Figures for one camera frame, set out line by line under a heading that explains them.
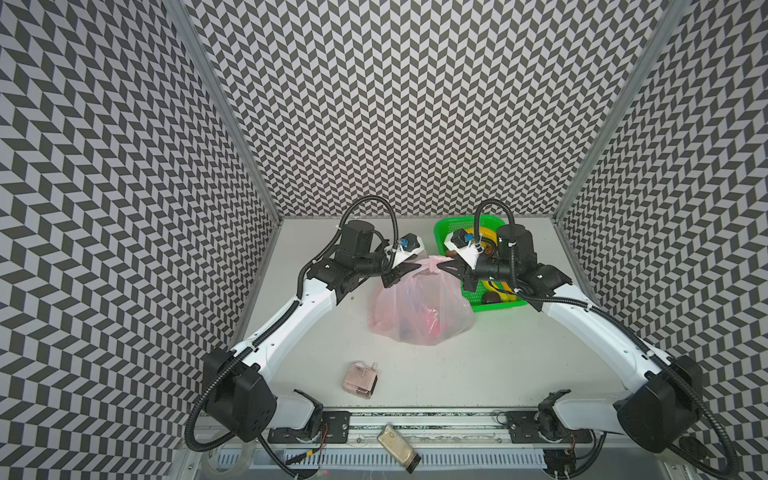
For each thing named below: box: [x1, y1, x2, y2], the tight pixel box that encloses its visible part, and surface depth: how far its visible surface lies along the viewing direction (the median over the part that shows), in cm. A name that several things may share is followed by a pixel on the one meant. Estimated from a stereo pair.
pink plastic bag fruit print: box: [367, 255, 476, 346], surface depth 80 cm
